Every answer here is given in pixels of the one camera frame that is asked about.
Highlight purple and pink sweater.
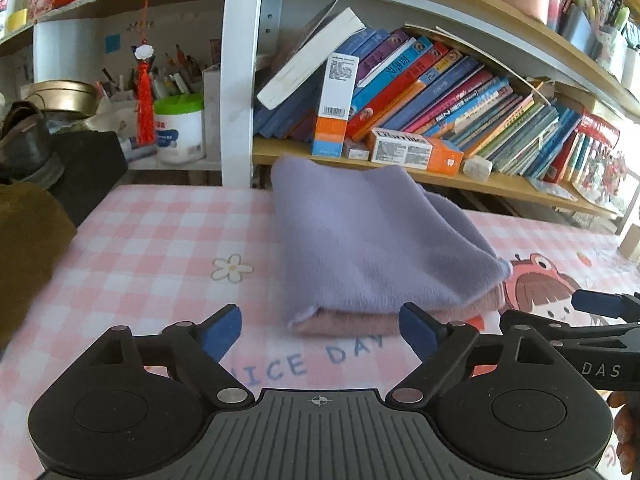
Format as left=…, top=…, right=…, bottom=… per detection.
left=271, top=157, right=512, bottom=337

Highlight person's hand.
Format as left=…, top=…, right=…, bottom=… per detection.
left=608, top=391, right=639, bottom=474

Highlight beige pen holder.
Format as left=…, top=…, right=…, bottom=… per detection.
left=618, top=224, right=640, bottom=263

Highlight pink cartoon table mat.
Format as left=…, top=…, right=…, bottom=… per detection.
left=0, top=183, right=640, bottom=480

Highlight candy bouquet ornament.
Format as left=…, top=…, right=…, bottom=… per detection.
left=572, top=150, right=634, bottom=217

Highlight white charger block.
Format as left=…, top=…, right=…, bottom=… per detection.
left=462, top=155, right=494, bottom=182

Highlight red dictionary books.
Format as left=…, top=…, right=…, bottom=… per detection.
left=541, top=113, right=620, bottom=184

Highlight brown garment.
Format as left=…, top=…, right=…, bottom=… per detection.
left=0, top=183, right=77, bottom=348

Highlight lying white orange box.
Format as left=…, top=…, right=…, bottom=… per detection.
left=366, top=128, right=463, bottom=176

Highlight white tub green lid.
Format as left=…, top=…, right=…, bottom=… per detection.
left=154, top=93, right=206, bottom=165

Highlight red tassel ornament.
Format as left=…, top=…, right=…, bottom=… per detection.
left=134, top=40, right=155, bottom=146

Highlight wooden bookshelf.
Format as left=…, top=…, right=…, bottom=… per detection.
left=1, top=0, right=639, bottom=218

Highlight upright white orange box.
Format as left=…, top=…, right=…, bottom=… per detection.
left=311, top=52, right=359, bottom=158

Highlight black leather shoe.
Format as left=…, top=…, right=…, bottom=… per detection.
left=0, top=101, right=64, bottom=190

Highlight row of colourful books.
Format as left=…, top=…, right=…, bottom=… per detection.
left=257, top=44, right=582, bottom=179

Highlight brass bowl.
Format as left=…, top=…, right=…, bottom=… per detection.
left=20, top=79, right=98, bottom=117

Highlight white leaning book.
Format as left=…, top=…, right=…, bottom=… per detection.
left=257, top=8, right=364, bottom=110

